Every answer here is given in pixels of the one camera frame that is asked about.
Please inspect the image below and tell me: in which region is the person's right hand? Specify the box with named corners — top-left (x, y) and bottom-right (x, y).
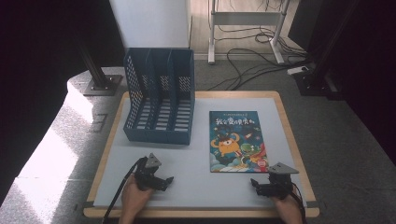
top-left (269, 191), bottom-right (304, 224)

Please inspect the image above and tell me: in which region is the grey table mat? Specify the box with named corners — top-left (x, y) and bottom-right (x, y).
top-left (92, 97), bottom-right (308, 209)

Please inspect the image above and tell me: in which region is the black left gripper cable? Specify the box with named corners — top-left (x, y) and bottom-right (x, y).
top-left (101, 157), bottom-right (148, 224)

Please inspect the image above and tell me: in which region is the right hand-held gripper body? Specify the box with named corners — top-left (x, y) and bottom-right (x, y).
top-left (264, 161), bottom-right (300, 201)

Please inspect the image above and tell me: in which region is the black stand with base plate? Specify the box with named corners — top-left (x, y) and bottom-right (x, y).
top-left (77, 40), bottom-right (123, 97)

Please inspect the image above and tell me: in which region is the blue cartoon picture book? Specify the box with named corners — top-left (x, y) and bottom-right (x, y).
top-left (208, 110), bottom-right (270, 174)

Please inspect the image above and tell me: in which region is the wooden table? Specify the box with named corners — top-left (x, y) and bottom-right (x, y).
top-left (83, 90), bottom-right (320, 218)

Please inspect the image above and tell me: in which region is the white power strip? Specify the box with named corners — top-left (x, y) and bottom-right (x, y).
top-left (286, 65), bottom-right (310, 76)

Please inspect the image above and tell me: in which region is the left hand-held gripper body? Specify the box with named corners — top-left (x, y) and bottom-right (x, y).
top-left (134, 152), bottom-right (166, 191)

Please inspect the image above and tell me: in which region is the black stand with dark base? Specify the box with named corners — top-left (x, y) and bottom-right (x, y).
top-left (292, 0), bottom-right (362, 98)

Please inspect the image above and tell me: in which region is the person's left hand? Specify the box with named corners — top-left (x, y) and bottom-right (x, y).
top-left (120, 174), bottom-right (156, 221)

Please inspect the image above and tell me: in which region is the blue perforated file rack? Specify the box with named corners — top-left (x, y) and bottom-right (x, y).
top-left (122, 47), bottom-right (196, 146)

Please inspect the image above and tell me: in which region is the white upright panel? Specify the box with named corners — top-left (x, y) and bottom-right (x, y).
top-left (108, 0), bottom-right (191, 50)

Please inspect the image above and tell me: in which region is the black floor cable loop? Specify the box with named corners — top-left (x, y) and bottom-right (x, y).
top-left (206, 47), bottom-right (312, 91)

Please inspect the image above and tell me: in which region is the white metal stand frame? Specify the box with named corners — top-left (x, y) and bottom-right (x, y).
top-left (207, 0), bottom-right (291, 65)

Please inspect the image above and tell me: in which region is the black cable coil under stand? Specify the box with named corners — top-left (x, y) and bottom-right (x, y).
top-left (214, 23), bottom-right (307, 54)

